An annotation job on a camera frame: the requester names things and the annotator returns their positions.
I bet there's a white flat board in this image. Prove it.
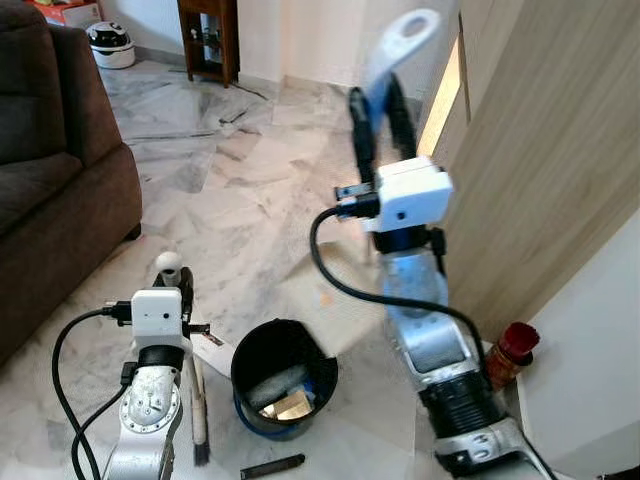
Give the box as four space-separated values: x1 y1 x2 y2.
193 328 238 379

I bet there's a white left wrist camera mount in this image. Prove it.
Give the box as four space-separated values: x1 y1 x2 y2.
131 288 191 351

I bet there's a wooden handled broom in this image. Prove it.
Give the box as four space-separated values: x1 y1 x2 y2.
155 252 214 467

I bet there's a crumpled white plastic wrap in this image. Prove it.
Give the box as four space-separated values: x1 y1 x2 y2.
248 365 301 401

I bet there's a white round appliance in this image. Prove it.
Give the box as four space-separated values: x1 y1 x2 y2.
87 20 136 69

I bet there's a red lidded jar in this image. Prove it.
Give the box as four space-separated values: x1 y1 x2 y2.
487 322 541 391

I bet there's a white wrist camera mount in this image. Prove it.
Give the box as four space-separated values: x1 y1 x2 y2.
131 288 191 351
375 157 454 234

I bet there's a black flat stick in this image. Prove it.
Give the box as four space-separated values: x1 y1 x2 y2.
240 453 306 478

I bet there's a brown fabric sofa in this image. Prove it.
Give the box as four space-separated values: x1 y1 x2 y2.
0 0 143 366

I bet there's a red cardboard box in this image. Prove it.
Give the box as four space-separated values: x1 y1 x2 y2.
30 0 101 28

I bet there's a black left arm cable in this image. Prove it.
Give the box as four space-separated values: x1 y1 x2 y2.
52 300 134 479

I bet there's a light wooden cabinet panel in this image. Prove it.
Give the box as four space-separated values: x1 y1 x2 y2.
440 0 640 341

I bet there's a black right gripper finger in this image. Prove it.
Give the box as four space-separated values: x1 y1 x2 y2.
349 87 377 153
390 75 418 151

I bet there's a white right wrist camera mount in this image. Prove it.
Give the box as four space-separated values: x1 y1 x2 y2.
375 157 454 234

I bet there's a dark wooden side table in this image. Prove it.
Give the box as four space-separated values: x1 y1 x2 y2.
178 0 241 89

